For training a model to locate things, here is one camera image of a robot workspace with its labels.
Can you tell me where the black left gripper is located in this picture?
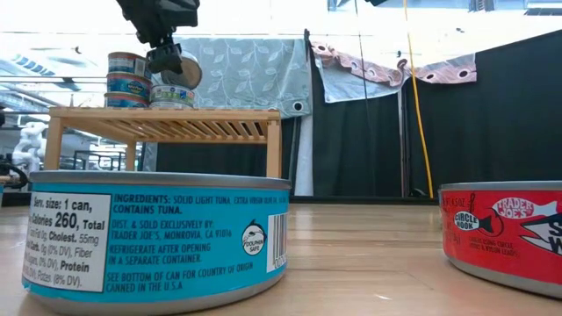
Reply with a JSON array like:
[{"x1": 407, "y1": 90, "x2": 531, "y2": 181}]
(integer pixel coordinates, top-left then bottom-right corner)
[{"x1": 116, "y1": 0, "x2": 201, "y2": 75}]

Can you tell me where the teal label tuna can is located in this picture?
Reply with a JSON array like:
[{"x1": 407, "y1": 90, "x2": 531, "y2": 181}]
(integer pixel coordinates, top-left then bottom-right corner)
[{"x1": 20, "y1": 169, "x2": 292, "y2": 316}]

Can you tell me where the red label tuna can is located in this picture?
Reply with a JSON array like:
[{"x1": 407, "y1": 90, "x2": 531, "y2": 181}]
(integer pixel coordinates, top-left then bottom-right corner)
[{"x1": 438, "y1": 180, "x2": 562, "y2": 300}]

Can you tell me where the wooden slatted shelf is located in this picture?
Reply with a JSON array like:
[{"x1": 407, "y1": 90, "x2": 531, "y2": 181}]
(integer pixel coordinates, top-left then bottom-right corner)
[{"x1": 43, "y1": 106, "x2": 283, "y2": 179}]

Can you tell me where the grey-green leaf pattern curtain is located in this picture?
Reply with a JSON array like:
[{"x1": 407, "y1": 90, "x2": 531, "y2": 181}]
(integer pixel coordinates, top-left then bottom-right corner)
[{"x1": 173, "y1": 35, "x2": 313, "y2": 119}]

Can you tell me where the black metal rack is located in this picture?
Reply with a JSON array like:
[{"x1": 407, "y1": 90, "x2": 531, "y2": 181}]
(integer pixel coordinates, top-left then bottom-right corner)
[{"x1": 72, "y1": 148, "x2": 128, "y2": 172}]

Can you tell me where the white machine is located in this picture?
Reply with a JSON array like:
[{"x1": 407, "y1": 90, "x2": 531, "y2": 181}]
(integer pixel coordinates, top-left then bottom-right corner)
[{"x1": 11, "y1": 121, "x2": 48, "y2": 173}]

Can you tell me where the white fabric panel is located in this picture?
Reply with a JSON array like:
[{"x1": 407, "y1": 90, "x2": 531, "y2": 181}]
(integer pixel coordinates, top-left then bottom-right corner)
[{"x1": 293, "y1": 114, "x2": 314, "y2": 198}]

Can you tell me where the light blue cloth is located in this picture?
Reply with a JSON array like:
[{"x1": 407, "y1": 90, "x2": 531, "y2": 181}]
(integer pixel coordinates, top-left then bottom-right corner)
[{"x1": 314, "y1": 56, "x2": 404, "y2": 104}]

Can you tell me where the pink eyelet curtain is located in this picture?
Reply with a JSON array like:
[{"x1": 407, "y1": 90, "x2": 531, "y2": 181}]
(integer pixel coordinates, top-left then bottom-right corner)
[{"x1": 309, "y1": 39, "x2": 479, "y2": 89}]

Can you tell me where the grey metal pole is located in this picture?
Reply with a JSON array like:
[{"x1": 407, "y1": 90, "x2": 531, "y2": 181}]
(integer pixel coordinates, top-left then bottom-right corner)
[{"x1": 396, "y1": 87, "x2": 407, "y2": 198}]

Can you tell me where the black looped cable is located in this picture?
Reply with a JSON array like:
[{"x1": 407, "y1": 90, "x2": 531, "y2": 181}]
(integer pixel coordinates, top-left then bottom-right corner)
[{"x1": 0, "y1": 161, "x2": 30, "y2": 190}]

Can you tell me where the yellow cable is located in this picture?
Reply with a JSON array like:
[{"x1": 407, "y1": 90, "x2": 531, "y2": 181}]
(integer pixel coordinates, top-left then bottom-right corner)
[{"x1": 402, "y1": 0, "x2": 436, "y2": 199}]

